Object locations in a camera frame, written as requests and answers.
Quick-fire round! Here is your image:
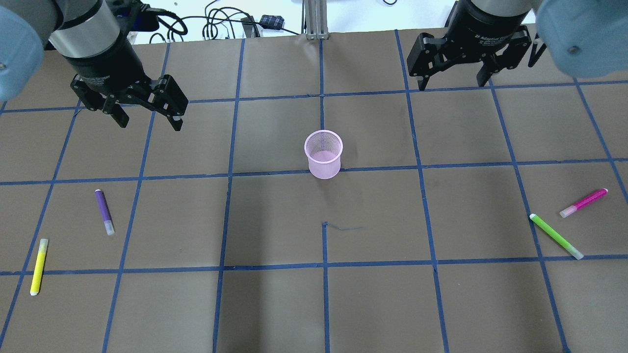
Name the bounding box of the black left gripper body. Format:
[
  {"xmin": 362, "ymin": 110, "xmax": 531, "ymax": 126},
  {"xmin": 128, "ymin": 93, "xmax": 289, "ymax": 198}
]
[{"xmin": 63, "ymin": 42, "xmax": 153, "ymax": 110}]

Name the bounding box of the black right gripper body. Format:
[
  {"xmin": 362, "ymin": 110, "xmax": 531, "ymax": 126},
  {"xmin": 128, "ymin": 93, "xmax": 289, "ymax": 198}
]
[{"xmin": 443, "ymin": 1, "xmax": 528, "ymax": 63}]

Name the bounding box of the purple pen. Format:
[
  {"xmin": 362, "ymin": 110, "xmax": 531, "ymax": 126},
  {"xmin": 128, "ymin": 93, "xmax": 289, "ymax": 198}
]
[{"xmin": 95, "ymin": 189, "xmax": 116, "ymax": 236}]

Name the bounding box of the pink pen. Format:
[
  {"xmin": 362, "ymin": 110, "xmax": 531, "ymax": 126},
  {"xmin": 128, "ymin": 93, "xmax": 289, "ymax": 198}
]
[{"xmin": 559, "ymin": 188, "xmax": 608, "ymax": 218}]

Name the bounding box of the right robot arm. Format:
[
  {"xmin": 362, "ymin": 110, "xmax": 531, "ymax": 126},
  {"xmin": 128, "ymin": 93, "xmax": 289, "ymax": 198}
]
[{"xmin": 407, "ymin": 0, "xmax": 628, "ymax": 90}]

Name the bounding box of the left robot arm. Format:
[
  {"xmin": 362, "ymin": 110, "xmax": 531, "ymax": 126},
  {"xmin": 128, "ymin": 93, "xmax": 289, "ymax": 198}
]
[{"xmin": 0, "ymin": 0, "xmax": 189, "ymax": 131}]

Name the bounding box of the pink mesh cup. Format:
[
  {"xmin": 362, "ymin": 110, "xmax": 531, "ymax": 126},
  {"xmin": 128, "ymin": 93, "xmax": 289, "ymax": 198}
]
[{"xmin": 304, "ymin": 129, "xmax": 343, "ymax": 179}]

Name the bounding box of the black power adapter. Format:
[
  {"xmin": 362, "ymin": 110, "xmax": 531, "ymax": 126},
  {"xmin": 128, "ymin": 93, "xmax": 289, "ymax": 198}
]
[{"xmin": 259, "ymin": 14, "xmax": 285, "ymax": 30}]

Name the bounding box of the green pen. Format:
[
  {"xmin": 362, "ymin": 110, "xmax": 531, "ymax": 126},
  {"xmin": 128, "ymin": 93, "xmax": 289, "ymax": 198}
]
[{"xmin": 528, "ymin": 214, "xmax": 584, "ymax": 260}]

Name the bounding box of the yellow pen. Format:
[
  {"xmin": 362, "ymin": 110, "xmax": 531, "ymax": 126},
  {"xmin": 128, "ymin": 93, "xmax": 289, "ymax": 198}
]
[{"xmin": 29, "ymin": 238, "xmax": 49, "ymax": 296}]

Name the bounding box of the aluminium frame post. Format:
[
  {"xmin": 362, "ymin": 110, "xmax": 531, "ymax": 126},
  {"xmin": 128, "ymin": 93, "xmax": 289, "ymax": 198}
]
[{"xmin": 301, "ymin": 0, "xmax": 329, "ymax": 41}]

